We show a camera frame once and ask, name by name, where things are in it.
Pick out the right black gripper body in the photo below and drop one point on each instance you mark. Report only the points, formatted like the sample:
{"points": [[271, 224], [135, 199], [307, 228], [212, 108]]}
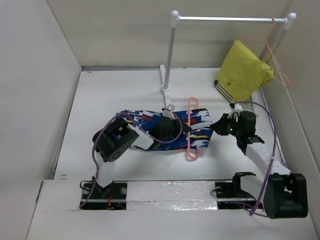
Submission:
{"points": [[233, 128]]}

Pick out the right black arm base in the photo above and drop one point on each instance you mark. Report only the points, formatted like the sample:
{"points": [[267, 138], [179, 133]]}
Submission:
{"points": [[231, 196]]}

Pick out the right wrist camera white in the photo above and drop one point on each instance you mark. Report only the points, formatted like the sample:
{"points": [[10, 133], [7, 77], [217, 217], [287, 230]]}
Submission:
{"points": [[236, 109]]}

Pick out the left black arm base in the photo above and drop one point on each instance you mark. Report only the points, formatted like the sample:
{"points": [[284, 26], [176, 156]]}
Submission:
{"points": [[112, 197]]}

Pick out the yellow folded garment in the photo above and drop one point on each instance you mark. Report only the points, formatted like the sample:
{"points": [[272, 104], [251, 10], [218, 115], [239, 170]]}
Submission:
{"points": [[242, 73]]}

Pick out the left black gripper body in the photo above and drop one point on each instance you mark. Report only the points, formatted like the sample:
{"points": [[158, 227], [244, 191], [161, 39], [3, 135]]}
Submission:
{"points": [[174, 130]]}

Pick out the white metal clothes rack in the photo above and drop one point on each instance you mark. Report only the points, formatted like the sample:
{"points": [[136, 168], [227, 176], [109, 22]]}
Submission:
{"points": [[175, 18]]}

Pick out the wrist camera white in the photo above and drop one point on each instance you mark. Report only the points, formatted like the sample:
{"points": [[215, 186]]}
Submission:
{"points": [[236, 109], [168, 112]]}

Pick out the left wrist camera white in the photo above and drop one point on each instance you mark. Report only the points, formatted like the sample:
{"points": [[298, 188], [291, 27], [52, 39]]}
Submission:
{"points": [[168, 112]]}

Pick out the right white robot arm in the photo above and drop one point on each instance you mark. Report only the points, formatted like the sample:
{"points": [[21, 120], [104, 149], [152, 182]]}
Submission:
{"points": [[283, 193]]}

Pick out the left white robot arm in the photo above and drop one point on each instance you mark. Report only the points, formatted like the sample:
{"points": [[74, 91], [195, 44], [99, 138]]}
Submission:
{"points": [[148, 134]]}

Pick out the blue white red patterned trousers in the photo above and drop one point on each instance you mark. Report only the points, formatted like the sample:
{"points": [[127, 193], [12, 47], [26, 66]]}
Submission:
{"points": [[199, 121]]}

